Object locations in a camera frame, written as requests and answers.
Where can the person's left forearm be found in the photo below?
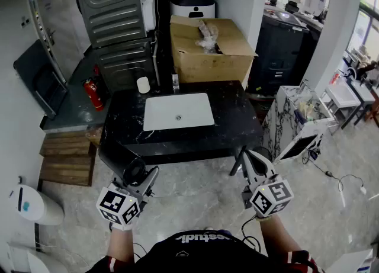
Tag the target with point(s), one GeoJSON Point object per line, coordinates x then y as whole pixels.
{"type": "Point", "coordinates": [120, 245]}

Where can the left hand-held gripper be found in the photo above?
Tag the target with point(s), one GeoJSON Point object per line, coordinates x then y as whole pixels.
{"type": "Point", "coordinates": [117, 205]}

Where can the small grey metal laundry machine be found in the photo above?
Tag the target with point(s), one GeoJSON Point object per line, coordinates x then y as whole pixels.
{"type": "Point", "coordinates": [124, 64]}

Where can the brown cardboard box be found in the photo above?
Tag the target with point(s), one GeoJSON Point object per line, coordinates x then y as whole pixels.
{"type": "Point", "coordinates": [207, 64]}

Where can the white and black round bin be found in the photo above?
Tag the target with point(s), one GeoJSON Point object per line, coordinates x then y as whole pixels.
{"type": "Point", "coordinates": [192, 6]}

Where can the black folding chair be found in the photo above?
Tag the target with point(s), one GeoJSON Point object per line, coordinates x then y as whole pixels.
{"type": "Point", "coordinates": [35, 73]}

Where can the black cylindrical tube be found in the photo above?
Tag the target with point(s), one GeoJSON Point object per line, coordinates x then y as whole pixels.
{"type": "Point", "coordinates": [125, 163]}

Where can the white sink on metal stand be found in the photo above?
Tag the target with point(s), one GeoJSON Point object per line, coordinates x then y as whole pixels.
{"type": "Point", "coordinates": [343, 95]}

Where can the wooden pallet stack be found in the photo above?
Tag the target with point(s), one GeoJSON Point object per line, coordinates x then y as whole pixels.
{"type": "Point", "coordinates": [66, 171]}

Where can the white cylindrical cup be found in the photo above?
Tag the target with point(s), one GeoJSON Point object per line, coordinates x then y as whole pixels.
{"type": "Point", "coordinates": [143, 85]}

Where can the wooden step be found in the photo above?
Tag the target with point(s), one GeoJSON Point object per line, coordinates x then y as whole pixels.
{"type": "Point", "coordinates": [68, 146]}

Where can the grey metal door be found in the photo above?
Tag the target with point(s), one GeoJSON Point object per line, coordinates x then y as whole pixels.
{"type": "Point", "coordinates": [44, 29]}

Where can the clear plastic wrap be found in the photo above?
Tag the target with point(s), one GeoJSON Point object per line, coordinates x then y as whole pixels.
{"type": "Point", "coordinates": [207, 36]}

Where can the large red fire extinguisher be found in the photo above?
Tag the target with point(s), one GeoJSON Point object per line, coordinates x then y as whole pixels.
{"type": "Point", "coordinates": [94, 94]}

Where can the person's right forearm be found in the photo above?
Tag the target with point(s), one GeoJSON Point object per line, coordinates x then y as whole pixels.
{"type": "Point", "coordinates": [279, 236]}

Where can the window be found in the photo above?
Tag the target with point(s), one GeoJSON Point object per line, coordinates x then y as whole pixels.
{"type": "Point", "coordinates": [365, 23]}

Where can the white marble cabinet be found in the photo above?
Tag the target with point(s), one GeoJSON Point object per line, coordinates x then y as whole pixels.
{"type": "Point", "coordinates": [284, 118]}

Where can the white box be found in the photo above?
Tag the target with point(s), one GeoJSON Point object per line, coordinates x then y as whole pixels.
{"type": "Point", "coordinates": [358, 261]}

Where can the person's black shirt torso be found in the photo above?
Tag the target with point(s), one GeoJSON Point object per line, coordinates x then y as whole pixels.
{"type": "Point", "coordinates": [201, 257]}

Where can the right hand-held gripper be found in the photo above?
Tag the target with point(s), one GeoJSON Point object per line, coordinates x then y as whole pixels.
{"type": "Point", "coordinates": [271, 199]}

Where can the small red fire extinguisher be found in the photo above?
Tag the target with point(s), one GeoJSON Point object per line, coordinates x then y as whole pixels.
{"type": "Point", "coordinates": [96, 71]}

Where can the black marble sink counter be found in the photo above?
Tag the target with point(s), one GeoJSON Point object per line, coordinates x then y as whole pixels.
{"type": "Point", "coordinates": [124, 123]}

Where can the large grey metal laundry machine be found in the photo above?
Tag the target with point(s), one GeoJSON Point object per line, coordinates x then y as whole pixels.
{"type": "Point", "coordinates": [109, 8]}

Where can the dark stone platform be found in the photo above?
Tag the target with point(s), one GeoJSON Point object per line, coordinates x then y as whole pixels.
{"type": "Point", "coordinates": [75, 109]}

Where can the white oval trash bin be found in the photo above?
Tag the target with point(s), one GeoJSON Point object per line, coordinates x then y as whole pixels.
{"type": "Point", "coordinates": [35, 206]}

